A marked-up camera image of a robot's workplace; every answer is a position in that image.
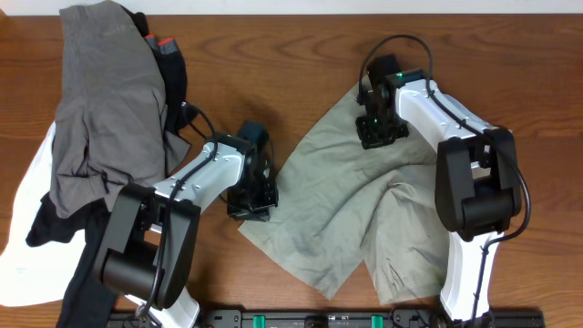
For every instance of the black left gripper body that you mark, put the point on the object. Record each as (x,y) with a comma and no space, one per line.
(255,201)

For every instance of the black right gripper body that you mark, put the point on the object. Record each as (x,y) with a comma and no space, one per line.
(381,129)

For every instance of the khaki shorts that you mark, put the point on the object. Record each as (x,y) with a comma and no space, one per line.
(341,206)

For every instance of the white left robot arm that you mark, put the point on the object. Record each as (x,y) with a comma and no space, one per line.
(149,242)

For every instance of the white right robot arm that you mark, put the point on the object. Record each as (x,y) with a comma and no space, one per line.
(477,191)

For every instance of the black garment with red trim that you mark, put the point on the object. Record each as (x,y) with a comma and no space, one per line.
(172,68)

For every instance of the grey shorts on pile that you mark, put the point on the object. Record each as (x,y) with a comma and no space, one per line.
(110,122)

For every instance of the white garment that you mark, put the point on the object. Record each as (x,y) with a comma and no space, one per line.
(35,275)

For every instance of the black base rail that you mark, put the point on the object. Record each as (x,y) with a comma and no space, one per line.
(398,317)

